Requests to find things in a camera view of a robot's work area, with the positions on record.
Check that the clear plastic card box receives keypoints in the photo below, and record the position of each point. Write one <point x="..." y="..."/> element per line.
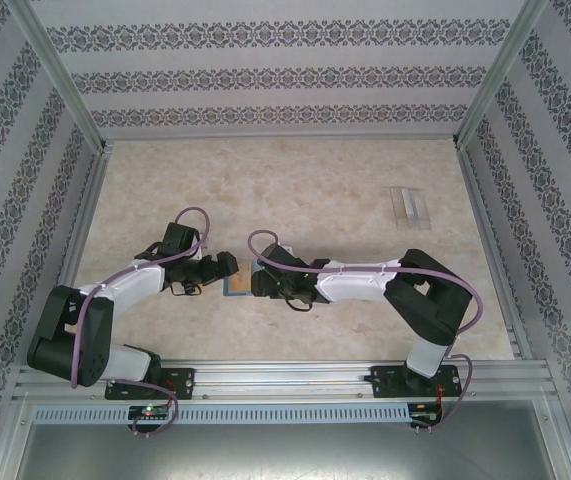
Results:
<point x="417" y="220"/>

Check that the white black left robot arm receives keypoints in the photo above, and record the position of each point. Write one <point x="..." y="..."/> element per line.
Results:
<point x="130" y="282"/>

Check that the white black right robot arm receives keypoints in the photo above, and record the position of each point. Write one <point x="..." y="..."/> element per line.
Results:
<point x="355" y="282"/>

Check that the left circuit board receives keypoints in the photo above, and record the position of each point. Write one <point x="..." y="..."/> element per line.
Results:
<point x="147" y="412"/>

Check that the circuit board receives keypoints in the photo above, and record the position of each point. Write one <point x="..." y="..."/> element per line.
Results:
<point x="147" y="412"/>
<point x="422" y="416"/>

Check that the grey metal sheet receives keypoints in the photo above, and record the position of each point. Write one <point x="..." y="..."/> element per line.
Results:
<point x="285" y="450"/>

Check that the right circuit board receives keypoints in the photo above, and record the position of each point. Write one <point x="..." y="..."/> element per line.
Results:
<point x="422" y="416"/>

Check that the aluminium mounting rail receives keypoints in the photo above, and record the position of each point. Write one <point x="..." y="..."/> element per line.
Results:
<point x="285" y="377"/>

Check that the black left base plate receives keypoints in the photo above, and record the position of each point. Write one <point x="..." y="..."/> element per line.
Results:
<point x="185" y="380"/>

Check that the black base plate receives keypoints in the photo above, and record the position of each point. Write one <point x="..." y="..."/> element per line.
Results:
<point x="385" y="380"/>
<point x="185" y="380"/>

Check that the aluminium side rail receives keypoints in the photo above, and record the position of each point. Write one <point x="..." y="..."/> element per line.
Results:
<point x="91" y="200"/>
<point x="477" y="200"/>

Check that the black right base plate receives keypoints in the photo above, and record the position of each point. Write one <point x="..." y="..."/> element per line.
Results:
<point x="385" y="380"/>

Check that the aluminium back rail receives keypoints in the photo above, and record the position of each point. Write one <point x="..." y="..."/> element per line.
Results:
<point x="285" y="138"/>

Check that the aluminium frame post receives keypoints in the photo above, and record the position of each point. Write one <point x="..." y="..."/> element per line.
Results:
<point x="65" y="85"/>
<point x="500" y="75"/>

